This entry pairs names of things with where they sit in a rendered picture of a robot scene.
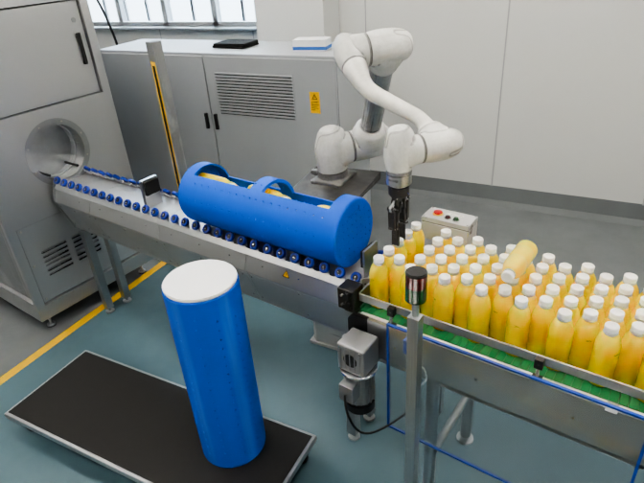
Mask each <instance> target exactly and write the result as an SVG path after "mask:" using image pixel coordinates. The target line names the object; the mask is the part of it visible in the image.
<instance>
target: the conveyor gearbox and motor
mask: <svg viewBox="0 0 644 483"><path fill-rule="evenodd" d="M337 355H338V367H339V368H340V372H341V374H342V375H343V377H344V379H343V380H342V381H341V382H340V383H339V384H338V386H339V399H341V400H343V401H344V406H345V411H346V414H347V417H348V419H349V421H350V423H351V425H352V427H353V428H354V429H355V430H356V431H357V432H359V433H362V434H372V433H376V432H378V431H381V430H383V429H385V428H387V427H388V426H390V425H385V426H383V427H381V428H379V429H377V430H374V431H369V432H365V431H361V430H359V429H358V428H357V427H356V426H355V425H354V423H353V422H352V420H351V417H350V415H349V412H348V410H349V411H350V412H352V413H353V414H356V415H365V414H368V413H370V412H371V411H372V410H373V409H374V407H375V396H376V392H375V374H376V372H377V371H378V362H379V339H378V337H377V336H375V335H372V334H370V333H367V332H364V331H361V330H359V329H356V328H352V329H350V330H349V331H348V332H347V333H346V334H345V335H344V336H343V337H342V338H341V339H340V340H339V341H338V342H337Z"/></svg>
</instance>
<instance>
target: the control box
mask: <svg viewBox="0 0 644 483"><path fill-rule="evenodd" d="M434 210H442V211H443V213H442V214H440V215H436V214H434V213H433V211H434ZM452 214H453V215H452ZM446 215H450V218H445V216H446ZM461 216H462V217H461ZM454 217H459V220H453V218H454ZM477 221H478V217H475V216H471V215H466V214H462V213H457V212H453V211H449V210H445V209H440V208H436V207H431V208H430V209H429V210H428V211H427V212H425V213H424V214H423V215H422V230H423V232H424V235H425V239H429V240H432V239H433V238H434V237H441V236H440V235H441V230H442V229H444V228H447V229H450V230H451V237H452V238H453V237H462V238H463V245H464V246H466V245H468V244H472V238H473V237H475V236H476V230H477Z"/></svg>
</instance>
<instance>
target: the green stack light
mask: <svg viewBox="0 0 644 483"><path fill-rule="evenodd" d="M426 297H427V287H426V289H424V290H421V291H413V290H410V289H408V288H406V287H405V296H404V299H405V301H406V302H407V303H408V304H410V305H414V306H419V305H422V304H424V303H425V302H426Z"/></svg>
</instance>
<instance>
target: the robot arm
mask: <svg viewBox="0 0 644 483"><path fill-rule="evenodd" d="M412 52H413V39H412V36H411V34H410V32H408V31H406V30H404V29H400V28H383V29H377V30H373V31H370V32H367V33H362V34H350V33H341V34H339V35H338V36H337V37H336V38H335V40H334V43H333V55H334V58H335V61H336V63H337V65H338V67H339V69H340V70H341V72H342V73H343V74H344V76H345V77H346V78H347V79H348V80H349V81H350V83H351V84H352V85H353V86H354V87H355V89H356V90H357V91H358V92H359V93H360V94H361V95H362V96H363V97H364V98H365V99H364V105H363V110H362V117H361V119H359V120H358V121H357V122H356V125H355V126H354V128H353V130H350V131H344V129H343V128H342V127H340V126H335V125H328V126H323V127H321V128H320V129H319V131H318V132H317V135H316V138H315V144H314V151H315V160H316V165H317V169H312V170H311V171H310V172H311V174H314V175H316V177H315V178H313V179H312V180H311V181H310V183H311V184H319V185H325V186H331V187H335V188H337V189H339V188H342V186H343V185H344V184H345V183H346V182H347V181H348V180H349V179H350V178H351V177H353V176H354V175H356V174H357V172H356V171H350V170H348V165H349V164H351V163H352V162H354V161H360V160H366V159H370V158H374V157H377V156H380V155H382V154H383V156H384V163H385V166H386V184H387V185H388V194H389V195H390V196H391V197H392V199H391V206H390V207H389V206H387V212H388V229H389V230H392V244H394V245H397V246H399V245H400V237H401V238H403V240H404V241H405V224H407V223H408V221H406V220H407V219H408V218H409V199H410V194H409V185H410V184H411V182H412V167H414V166H416V165H419V164H422V163H433V162H439V161H443V160H447V159H450V158H452V157H454V156H456V155H457V154H459V153H460V151H461V150H462V149H463V147H464V143H465V140H464V136H463V134H462V133H461V131H460V130H458V129H456V128H453V127H447V126H444V125H442V124H441V123H440V122H437V121H432V120H431V119H430V118H429V117H428V116H427V115H426V114H425V113H424V112H423V111H422V110H421V109H419V108H417V107H415V106H414V105H412V104H410V103H407V102H405V101H404V100H402V99H400V98H398V97H396V96H394V95H392V94H391V93H389V87H390V82H391V79H392V74H393V73H394V72H395V71H396V70H397V68H398V67H399V66H400V64H401V63H402V62H403V60H406V59H408V58H409V57H410V56H411V54H412ZM368 68H369V71H368ZM384 109H386V110H389V111H391V112H393V113H395V114H397V115H399V116H401V117H403V118H405V119H406V120H408V121H409V122H411V123H413V124H414V125H415V126H416V127H417V129H418V132H417V134H414V132H413V130H412V128H411V127H410V126H409V125H406V124H398V125H394V126H391V127H388V126H386V125H385V124H384V123H383V121H382V118H383V114H384ZM399 220H400V222H399Z"/></svg>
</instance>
